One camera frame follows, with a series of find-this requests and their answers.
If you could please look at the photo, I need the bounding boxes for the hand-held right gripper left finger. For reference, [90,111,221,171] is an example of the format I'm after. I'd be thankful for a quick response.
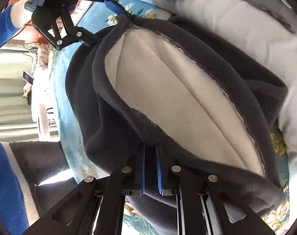
[22,143,146,235]

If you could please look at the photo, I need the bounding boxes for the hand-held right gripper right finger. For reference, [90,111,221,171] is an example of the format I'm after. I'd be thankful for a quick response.
[155,144,274,235]

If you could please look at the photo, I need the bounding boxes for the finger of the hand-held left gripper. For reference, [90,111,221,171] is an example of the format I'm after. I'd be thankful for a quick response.
[32,2,101,51]
[65,0,134,19]

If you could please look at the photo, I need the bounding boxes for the black and white fleece jacket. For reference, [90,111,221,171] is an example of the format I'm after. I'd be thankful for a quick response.
[65,13,289,235]

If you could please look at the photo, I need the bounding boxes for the dark phone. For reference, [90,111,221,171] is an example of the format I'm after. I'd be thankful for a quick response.
[23,70,34,85]

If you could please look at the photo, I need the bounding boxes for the teal floral blanket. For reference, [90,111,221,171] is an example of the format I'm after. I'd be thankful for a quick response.
[34,0,296,235]

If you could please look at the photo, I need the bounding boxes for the person's dark pants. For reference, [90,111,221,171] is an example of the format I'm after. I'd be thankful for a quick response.
[9,141,78,216]

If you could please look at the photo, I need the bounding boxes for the light blue floral duvet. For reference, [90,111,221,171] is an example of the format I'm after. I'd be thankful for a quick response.
[118,0,297,226]

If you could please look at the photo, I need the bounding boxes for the person's blue sweater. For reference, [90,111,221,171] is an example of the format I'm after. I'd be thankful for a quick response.
[0,137,40,235]

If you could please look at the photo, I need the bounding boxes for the black charger cable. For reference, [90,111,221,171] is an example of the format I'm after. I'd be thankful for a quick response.
[21,42,39,57]

